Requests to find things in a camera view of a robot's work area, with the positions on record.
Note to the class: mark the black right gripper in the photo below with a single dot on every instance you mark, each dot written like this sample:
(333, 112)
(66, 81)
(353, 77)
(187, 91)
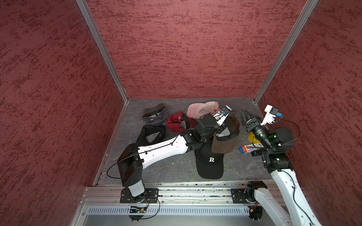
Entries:
(250, 123)

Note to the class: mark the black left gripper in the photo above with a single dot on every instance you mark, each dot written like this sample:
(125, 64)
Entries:
(221, 128)

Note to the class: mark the brown baseball cap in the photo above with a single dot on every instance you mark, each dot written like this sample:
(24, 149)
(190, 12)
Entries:
(225, 141)

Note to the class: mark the black baseball cap letter R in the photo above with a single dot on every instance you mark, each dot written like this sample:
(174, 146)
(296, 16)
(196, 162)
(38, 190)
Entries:
(209, 165)

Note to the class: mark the black cap under left arm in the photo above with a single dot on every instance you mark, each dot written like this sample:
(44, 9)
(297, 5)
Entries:
(151, 135)

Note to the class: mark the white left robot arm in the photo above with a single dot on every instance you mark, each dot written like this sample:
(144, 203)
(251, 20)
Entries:
(134, 159)

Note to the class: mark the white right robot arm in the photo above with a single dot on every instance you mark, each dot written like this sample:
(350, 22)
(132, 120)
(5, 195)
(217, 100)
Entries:
(274, 155)

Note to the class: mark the pink baseball cap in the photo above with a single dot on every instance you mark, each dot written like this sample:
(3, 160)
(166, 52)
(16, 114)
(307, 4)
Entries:
(197, 110)

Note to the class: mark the dark red baseball cap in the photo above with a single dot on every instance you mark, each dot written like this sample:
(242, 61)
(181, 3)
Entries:
(179, 122)

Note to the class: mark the grey baseball cap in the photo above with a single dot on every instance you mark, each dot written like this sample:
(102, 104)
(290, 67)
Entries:
(155, 116)

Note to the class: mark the yellow plastic cup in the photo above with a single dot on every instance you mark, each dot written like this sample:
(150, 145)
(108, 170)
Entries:
(252, 138)

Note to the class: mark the toothpaste tube box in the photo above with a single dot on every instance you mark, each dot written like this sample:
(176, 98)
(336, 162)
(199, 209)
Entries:
(250, 148)

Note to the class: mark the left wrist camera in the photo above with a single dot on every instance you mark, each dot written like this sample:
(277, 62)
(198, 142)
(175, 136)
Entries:
(222, 115)

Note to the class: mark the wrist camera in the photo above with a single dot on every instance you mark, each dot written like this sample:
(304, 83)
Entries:
(271, 114)
(222, 115)

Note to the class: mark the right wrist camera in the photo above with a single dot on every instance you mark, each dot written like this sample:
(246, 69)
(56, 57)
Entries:
(271, 114)

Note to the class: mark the right rear aluminium corner post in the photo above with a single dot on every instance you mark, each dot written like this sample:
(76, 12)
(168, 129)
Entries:
(294, 33)

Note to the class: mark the aluminium corner post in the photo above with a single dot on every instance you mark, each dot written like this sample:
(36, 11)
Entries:
(84, 8)
(294, 33)

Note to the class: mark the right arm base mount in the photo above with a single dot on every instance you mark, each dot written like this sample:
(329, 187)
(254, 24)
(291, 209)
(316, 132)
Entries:
(243, 196)

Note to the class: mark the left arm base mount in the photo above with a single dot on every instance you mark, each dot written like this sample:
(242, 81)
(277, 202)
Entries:
(150, 195)

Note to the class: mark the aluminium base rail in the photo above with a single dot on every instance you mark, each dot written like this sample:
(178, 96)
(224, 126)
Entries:
(210, 199)

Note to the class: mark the left rear aluminium corner post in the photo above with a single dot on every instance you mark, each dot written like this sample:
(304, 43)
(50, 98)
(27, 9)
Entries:
(84, 8)

